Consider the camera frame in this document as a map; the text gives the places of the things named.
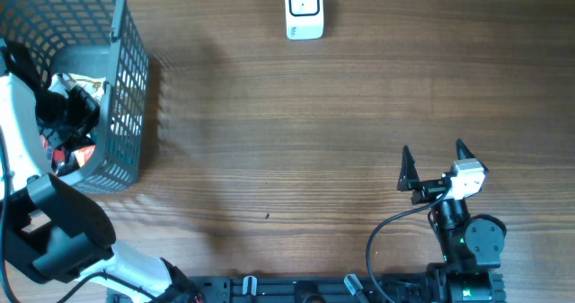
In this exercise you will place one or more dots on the white barcode scanner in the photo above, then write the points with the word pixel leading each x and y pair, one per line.
pixel 304 19

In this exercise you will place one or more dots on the beige snack pouch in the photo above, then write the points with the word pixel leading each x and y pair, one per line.
pixel 85 83

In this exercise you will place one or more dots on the black red snack packet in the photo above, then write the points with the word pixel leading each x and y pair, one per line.
pixel 63 162

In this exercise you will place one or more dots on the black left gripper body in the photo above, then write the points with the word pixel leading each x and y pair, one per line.
pixel 60 119

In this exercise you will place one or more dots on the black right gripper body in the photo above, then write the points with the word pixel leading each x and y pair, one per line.
pixel 428 191

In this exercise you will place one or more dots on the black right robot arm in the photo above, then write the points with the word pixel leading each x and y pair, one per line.
pixel 471 245

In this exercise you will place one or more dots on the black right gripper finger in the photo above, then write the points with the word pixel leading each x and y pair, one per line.
pixel 462 151
pixel 408 179

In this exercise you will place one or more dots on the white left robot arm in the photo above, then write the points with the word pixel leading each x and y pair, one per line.
pixel 49 230

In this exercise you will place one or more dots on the grey plastic mesh basket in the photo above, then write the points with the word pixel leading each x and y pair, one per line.
pixel 97 39

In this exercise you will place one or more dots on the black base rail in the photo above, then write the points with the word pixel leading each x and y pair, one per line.
pixel 350 289

